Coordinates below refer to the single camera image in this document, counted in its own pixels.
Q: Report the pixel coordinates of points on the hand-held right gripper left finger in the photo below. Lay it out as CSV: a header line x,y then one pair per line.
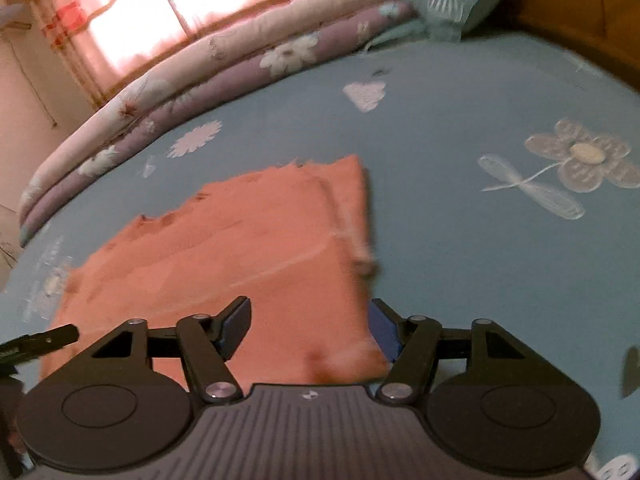
x,y
235,327

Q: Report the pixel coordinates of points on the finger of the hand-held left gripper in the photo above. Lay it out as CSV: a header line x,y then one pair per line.
x,y
50,337

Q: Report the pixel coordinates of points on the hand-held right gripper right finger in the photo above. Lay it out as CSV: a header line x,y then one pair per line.
x,y
382,330

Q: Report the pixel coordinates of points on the orange knit sweater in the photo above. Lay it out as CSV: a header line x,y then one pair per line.
x,y
225,240

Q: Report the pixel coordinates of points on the blue floral bed sheet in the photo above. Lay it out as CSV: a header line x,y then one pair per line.
x,y
450,235

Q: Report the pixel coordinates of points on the folded pink floral quilt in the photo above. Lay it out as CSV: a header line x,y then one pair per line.
x,y
200,75

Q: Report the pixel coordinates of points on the wooden headboard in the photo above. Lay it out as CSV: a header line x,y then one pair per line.
x,y
575,0

